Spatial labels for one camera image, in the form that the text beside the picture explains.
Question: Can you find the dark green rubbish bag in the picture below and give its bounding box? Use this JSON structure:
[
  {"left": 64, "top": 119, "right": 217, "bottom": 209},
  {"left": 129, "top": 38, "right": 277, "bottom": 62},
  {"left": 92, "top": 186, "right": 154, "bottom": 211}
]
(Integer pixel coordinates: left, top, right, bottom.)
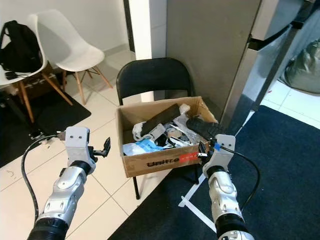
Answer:
[{"left": 282, "top": 39, "right": 320, "bottom": 96}]

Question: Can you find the black rubber shoe sole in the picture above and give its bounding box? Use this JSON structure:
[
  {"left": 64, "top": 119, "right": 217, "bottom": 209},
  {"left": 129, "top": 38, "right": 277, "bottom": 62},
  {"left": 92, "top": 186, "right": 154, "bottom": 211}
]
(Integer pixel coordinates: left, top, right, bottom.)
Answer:
[{"left": 186, "top": 117, "right": 224, "bottom": 141}]

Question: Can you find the blue white plastic bag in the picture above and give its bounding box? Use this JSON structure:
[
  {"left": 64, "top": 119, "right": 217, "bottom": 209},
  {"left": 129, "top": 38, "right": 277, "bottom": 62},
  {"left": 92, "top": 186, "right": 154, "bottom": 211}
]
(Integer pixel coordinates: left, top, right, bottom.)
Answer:
[{"left": 122, "top": 138, "right": 165, "bottom": 157}]

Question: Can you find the brown cardboard box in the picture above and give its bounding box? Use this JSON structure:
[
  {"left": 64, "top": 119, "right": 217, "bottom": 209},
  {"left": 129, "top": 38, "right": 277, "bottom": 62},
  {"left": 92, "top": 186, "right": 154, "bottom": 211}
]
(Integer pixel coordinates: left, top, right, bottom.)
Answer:
[{"left": 116, "top": 96, "right": 220, "bottom": 179}]

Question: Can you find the long black bar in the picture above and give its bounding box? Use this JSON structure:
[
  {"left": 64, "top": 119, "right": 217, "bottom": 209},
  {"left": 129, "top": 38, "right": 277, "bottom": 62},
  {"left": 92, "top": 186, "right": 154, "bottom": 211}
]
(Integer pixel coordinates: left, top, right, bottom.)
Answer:
[{"left": 140, "top": 103, "right": 181, "bottom": 137}]

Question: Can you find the black floor mat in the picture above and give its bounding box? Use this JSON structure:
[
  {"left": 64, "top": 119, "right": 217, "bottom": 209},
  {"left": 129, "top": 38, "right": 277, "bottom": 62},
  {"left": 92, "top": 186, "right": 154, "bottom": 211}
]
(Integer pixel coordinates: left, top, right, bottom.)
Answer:
[{"left": 0, "top": 89, "right": 92, "bottom": 168}]

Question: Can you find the black folding chair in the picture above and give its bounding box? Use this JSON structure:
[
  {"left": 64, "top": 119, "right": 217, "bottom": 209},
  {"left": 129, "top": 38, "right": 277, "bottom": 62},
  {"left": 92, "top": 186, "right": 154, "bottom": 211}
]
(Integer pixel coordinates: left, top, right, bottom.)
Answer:
[{"left": 116, "top": 57, "right": 201, "bottom": 201}]

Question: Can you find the large dark floor rug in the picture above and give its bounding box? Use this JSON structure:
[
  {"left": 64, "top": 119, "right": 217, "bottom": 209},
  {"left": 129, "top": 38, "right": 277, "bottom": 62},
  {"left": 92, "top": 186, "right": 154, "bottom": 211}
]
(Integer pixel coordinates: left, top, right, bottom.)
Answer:
[{"left": 107, "top": 105, "right": 320, "bottom": 240}]

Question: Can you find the metal framed glass door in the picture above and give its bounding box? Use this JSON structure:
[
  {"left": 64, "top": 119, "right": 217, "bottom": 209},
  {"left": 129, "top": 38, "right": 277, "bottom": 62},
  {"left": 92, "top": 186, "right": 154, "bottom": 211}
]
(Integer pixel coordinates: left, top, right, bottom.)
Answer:
[{"left": 220, "top": 0, "right": 320, "bottom": 136}]

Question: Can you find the grey board panel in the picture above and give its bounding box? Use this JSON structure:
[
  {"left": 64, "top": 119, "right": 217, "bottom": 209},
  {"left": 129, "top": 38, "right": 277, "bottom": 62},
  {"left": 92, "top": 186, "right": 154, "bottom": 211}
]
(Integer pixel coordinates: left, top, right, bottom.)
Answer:
[{"left": 166, "top": 0, "right": 264, "bottom": 121}]

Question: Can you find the black backpack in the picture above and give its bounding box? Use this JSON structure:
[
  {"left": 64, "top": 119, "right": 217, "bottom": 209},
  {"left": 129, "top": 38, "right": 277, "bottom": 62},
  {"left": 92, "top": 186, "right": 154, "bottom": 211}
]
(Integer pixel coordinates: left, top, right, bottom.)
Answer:
[{"left": 0, "top": 20, "right": 43, "bottom": 75}]

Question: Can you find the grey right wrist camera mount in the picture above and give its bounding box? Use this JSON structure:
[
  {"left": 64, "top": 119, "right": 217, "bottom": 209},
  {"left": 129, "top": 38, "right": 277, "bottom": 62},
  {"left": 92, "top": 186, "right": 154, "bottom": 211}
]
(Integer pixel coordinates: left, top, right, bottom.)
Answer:
[{"left": 207, "top": 134, "right": 237, "bottom": 170}]

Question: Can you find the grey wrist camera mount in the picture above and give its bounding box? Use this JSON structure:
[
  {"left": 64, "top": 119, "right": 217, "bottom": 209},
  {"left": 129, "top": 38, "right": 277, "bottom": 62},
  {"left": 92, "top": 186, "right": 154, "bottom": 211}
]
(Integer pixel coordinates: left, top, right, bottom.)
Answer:
[
  {"left": 207, "top": 134, "right": 237, "bottom": 170},
  {"left": 64, "top": 126, "right": 97, "bottom": 168}
]

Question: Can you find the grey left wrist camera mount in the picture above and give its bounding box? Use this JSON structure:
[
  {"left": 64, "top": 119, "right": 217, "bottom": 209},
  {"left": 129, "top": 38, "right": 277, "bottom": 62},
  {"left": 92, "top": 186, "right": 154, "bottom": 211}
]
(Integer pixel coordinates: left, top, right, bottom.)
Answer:
[{"left": 64, "top": 126, "right": 97, "bottom": 168}]

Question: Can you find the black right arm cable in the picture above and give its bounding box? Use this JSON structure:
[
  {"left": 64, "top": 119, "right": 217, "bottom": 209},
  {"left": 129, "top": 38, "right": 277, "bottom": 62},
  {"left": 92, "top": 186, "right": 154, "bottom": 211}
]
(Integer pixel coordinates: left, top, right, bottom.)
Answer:
[{"left": 219, "top": 145, "right": 262, "bottom": 211}]

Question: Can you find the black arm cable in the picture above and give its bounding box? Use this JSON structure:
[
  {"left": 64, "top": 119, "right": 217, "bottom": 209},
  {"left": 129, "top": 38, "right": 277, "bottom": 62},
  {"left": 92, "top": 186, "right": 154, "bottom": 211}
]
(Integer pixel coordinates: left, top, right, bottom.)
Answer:
[
  {"left": 21, "top": 133, "right": 67, "bottom": 223},
  {"left": 219, "top": 145, "right": 262, "bottom": 211}
]

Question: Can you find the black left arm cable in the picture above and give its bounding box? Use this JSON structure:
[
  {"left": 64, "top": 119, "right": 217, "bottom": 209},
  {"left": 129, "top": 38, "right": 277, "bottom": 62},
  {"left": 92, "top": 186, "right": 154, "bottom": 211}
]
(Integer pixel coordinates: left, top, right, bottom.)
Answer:
[{"left": 21, "top": 133, "right": 67, "bottom": 223}]

